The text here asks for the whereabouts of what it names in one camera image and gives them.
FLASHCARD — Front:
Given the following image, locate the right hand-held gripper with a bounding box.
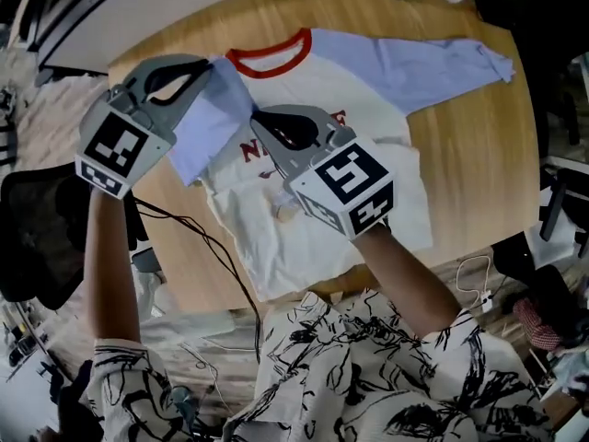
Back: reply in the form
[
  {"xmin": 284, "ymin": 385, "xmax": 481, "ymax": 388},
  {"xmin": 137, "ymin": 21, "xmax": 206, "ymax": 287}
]
[{"xmin": 249, "ymin": 103, "xmax": 397, "ymax": 242}]

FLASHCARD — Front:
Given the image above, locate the black mesh office chair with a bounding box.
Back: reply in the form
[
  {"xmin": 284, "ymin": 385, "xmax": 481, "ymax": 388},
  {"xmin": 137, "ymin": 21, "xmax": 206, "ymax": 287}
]
[{"xmin": 0, "ymin": 163, "xmax": 148, "ymax": 310}]

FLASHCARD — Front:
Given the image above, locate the person's black white patterned top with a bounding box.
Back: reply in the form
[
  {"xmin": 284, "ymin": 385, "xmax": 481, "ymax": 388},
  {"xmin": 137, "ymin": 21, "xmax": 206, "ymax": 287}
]
[{"xmin": 85, "ymin": 290, "xmax": 553, "ymax": 442}]

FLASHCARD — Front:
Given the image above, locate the red checked cloth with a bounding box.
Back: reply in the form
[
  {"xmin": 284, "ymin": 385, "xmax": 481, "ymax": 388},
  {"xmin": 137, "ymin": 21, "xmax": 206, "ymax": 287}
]
[{"xmin": 513, "ymin": 297, "xmax": 562, "ymax": 352}]

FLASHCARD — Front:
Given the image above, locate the black pouch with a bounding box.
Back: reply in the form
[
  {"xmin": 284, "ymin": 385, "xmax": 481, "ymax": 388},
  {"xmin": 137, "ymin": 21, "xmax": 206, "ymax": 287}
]
[{"xmin": 476, "ymin": 0, "xmax": 521, "ymax": 29}]

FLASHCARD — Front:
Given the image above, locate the white charger with cable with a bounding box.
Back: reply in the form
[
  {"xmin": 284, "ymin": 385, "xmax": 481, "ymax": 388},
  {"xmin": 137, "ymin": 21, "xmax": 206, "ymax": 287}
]
[{"xmin": 455, "ymin": 254, "xmax": 496, "ymax": 312}]

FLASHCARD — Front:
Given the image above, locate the white desk partition panel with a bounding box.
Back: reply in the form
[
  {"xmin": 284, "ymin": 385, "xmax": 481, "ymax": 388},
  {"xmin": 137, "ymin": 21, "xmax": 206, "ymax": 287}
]
[{"xmin": 27, "ymin": 0, "xmax": 259, "ymax": 76}]

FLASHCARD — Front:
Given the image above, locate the person's left forearm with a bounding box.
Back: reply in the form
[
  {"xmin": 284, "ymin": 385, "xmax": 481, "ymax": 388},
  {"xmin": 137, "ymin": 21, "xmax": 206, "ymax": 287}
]
[{"xmin": 82, "ymin": 186, "xmax": 142, "ymax": 344}]

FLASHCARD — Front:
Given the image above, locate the low black office chair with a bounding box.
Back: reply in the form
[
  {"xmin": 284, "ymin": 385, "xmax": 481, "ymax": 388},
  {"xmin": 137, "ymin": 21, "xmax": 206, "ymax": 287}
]
[{"xmin": 491, "ymin": 168, "xmax": 589, "ymax": 340}]

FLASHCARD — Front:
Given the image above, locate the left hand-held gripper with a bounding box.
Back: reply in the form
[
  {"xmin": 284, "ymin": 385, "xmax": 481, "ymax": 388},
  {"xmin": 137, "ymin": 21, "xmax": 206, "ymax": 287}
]
[{"xmin": 75, "ymin": 52, "xmax": 215, "ymax": 201}]

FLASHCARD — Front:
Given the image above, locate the white paper sheet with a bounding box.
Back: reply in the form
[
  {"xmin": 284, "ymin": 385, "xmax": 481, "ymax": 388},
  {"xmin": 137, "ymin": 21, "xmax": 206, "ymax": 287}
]
[{"xmin": 524, "ymin": 186, "xmax": 589, "ymax": 271}]

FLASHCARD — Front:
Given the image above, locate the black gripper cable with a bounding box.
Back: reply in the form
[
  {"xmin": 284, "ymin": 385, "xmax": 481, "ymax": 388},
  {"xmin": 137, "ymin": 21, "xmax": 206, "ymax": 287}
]
[{"xmin": 133, "ymin": 198, "xmax": 263, "ymax": 366}]

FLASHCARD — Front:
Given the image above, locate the white and lilac raglan shirt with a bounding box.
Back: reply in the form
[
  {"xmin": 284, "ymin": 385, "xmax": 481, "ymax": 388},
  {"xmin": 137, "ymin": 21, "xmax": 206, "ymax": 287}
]
[{"xmin": 167, "ymin": 28, "xmax": 514, "ymax": 303}]

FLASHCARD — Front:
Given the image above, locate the person's right forearm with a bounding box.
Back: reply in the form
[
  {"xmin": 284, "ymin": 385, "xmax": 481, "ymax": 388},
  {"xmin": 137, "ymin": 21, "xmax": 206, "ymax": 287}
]
[{"xmin": 352, "ymin": 223, "xmax": 464, "ymax": 340}]

